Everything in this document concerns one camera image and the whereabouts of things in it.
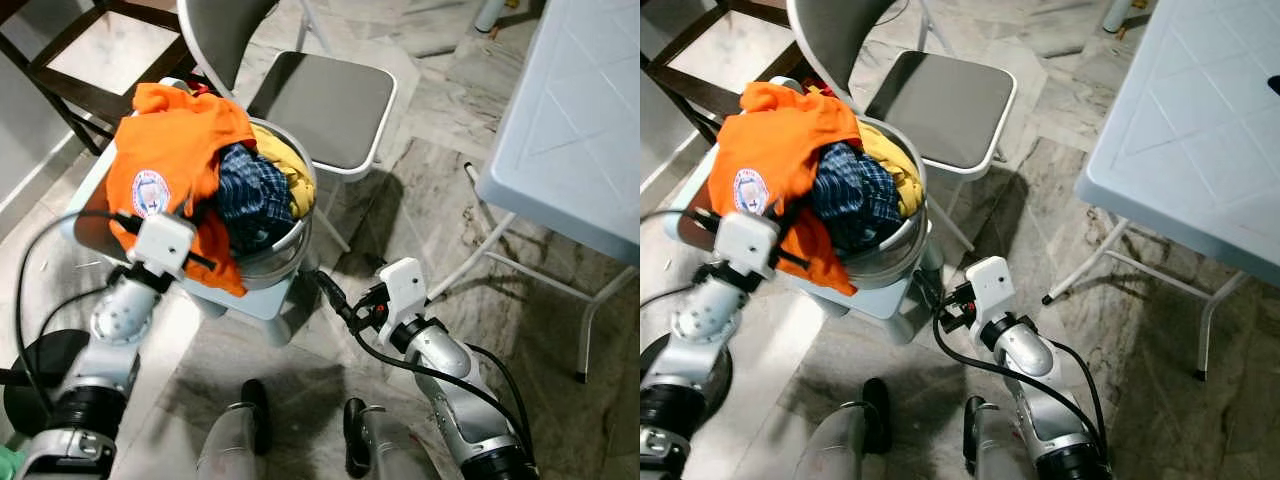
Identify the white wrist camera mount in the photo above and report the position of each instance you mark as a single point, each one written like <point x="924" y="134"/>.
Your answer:
<point x="403" y="285"/>
<point x="990" y="285"/>
<point x="748" y="240"/>
<point x="160" y="240"/>

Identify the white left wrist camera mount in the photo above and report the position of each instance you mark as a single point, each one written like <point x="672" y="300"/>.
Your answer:
<point x="748" y="240"/>
<point x="160" y="240"/>

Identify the yellow garment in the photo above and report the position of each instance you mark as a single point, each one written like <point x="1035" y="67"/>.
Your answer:
<point x="290" y="170"/>
<point x="895" y="165"/>

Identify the black round disc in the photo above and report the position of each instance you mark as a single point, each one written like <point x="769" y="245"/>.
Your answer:
<point x="715" y="385"/>
<point x="30" y="380"/>

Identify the dark wooden chair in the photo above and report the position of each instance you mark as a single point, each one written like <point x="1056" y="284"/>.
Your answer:
<point x="690" y="85"/>
<point x="60" y="85"/>

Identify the silver right robot leg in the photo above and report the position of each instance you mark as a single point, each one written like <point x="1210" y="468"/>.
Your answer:
<point x="395" y="450"/>
<point x="1010" y="450"/>

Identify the orange shirt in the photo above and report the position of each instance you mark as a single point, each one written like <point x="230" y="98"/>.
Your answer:
<point x="770" y="140"/>
<point x="170" y="140"/>

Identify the silver left robot leg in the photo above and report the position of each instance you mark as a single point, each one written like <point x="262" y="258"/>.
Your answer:
<point x="225" y="450"/>
<point x="840" y="450"/>

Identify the steel basin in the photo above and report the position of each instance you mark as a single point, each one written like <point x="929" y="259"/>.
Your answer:
<point x="890" y="262"/>
<point x="275" y="262"/>

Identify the light blue folding table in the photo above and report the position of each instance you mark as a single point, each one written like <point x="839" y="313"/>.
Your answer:
<point x="1190" y="120"/>
<point x="570" y="120"/>

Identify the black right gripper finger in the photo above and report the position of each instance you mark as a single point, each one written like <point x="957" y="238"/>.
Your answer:
<point x="930" y="292"/>
<point x="333" y="293"/>

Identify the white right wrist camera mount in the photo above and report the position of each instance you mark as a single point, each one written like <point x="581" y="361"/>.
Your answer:
<point x="403" y="285"/>
<point x="990" y="285"/>

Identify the blue plaid garment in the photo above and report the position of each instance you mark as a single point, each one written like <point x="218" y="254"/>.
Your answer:
<point x="850" y="195"/>
<point x="250" y="195"/>

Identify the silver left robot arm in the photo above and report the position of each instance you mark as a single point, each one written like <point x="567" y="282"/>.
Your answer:
<point x="115" y="320"/>
<point x="700" y="320"/>

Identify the grey folding chair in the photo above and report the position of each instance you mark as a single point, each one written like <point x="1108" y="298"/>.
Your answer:
<point x="940" y="110"/>
<point x="320" y="110"/>

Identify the silver robot leg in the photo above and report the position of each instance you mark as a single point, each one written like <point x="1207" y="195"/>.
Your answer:
<point x="1010" y="450"/>
<point x="840" y="450"/>
<point x="225" y="450"/>
<point x="395" y="450"/>

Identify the light blue plastic stool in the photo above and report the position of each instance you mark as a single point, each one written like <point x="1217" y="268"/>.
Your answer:
<point x="245" y="300"/>
<point x="860" y="300"/>

